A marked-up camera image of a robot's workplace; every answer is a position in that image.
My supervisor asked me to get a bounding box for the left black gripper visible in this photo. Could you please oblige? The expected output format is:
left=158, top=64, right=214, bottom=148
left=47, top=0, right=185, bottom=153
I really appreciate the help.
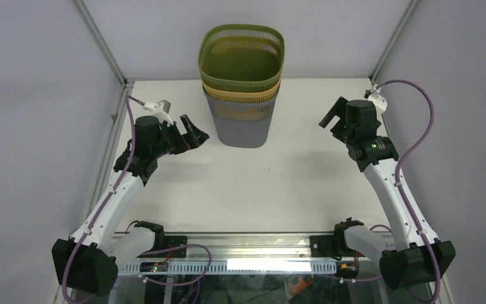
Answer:
left=151, top=115, right=208, bottom=158

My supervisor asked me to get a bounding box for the grey plastic basket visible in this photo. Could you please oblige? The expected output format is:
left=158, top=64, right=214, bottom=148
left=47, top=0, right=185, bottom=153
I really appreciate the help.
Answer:
left=204, top=92, right=278, bottom=148

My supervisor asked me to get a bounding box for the yellow plastic basket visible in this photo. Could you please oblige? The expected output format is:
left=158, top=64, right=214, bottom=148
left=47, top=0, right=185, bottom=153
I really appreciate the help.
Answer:
left=201, top=80, right=281, bottom=103

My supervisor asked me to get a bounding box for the green plastic basket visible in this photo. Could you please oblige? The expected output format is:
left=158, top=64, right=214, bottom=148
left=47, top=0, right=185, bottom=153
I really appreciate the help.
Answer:
left=197, top=24, right=285, bottom=93

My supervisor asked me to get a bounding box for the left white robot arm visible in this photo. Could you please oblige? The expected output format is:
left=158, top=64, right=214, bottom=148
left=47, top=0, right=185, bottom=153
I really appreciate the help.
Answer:
left=51, top=115, right=209, bottom=303

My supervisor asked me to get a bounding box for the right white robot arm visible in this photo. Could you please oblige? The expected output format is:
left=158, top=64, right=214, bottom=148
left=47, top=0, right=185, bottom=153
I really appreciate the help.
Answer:
left=318, top=97, right=456, bottom=290

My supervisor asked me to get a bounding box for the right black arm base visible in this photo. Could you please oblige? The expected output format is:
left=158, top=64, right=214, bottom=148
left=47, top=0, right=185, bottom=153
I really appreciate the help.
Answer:
left=309, top=217, right=364, bottom=261

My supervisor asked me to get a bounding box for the orange object under table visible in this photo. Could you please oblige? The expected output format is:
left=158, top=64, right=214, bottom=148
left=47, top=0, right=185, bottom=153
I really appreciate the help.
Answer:
left=287, top=275, right=313, bottom=296

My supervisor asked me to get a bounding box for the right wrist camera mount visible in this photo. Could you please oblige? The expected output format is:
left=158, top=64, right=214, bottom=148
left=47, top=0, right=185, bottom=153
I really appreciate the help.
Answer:
left=364, top=84, right=388, bottom=115

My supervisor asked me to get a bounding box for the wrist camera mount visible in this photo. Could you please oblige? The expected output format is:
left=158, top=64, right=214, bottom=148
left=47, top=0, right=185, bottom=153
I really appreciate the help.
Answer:
left=364, top=84, right=388, bottom=115
left=142, top=99, right=173, bottom=125

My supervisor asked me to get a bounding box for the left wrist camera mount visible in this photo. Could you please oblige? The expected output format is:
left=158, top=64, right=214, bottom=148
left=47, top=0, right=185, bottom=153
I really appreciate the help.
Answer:
left=142, top=99, right=173, bottom=125

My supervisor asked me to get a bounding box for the aluminium front rail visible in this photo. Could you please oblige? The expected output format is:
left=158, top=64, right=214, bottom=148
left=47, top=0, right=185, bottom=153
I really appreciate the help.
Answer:
left=108, top=232, right=395, bottom=263

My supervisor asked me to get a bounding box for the white slotted cable duct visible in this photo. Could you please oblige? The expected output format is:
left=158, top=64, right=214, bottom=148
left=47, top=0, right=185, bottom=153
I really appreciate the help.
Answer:
left=118, top=258, right=337, bottom=277

